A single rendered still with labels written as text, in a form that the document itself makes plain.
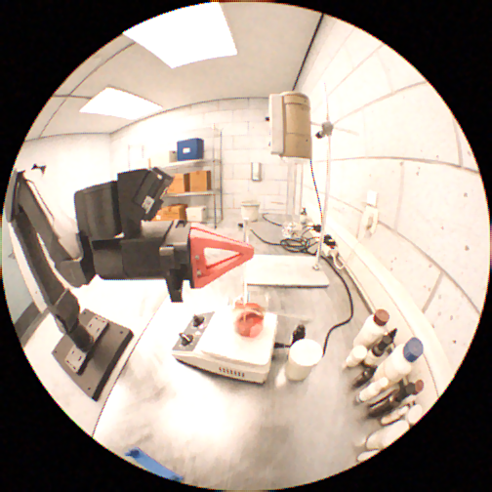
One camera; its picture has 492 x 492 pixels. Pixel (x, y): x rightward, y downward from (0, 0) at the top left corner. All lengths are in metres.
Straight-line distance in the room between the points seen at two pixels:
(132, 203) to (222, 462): 0.39
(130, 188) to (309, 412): 0.42
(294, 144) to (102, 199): 0.46
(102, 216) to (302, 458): 0.44
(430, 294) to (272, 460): 0.45
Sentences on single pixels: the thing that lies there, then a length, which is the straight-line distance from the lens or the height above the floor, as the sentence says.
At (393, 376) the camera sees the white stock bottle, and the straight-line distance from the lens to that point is 0.38.
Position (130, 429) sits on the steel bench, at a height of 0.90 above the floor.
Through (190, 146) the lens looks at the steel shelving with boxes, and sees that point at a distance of 2.46.
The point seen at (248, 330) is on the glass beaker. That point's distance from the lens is 0.29.
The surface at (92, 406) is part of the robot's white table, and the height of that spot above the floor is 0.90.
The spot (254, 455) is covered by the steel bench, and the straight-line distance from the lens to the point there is 0.35.
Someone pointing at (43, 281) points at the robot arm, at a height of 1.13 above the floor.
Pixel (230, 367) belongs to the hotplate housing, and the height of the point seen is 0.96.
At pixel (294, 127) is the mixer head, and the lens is 0.53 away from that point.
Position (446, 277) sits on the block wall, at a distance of 0.45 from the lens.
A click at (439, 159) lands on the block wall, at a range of 0.48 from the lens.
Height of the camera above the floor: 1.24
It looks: 24 degrees down
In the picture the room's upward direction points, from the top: straight up
